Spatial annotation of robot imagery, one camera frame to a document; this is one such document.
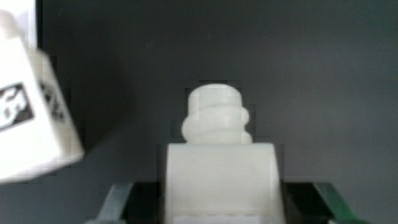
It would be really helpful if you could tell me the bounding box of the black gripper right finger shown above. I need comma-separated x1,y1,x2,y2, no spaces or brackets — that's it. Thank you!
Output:
282,182,371,224

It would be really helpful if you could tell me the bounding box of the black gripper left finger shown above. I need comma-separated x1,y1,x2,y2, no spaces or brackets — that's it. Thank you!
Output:
85,182,160,224

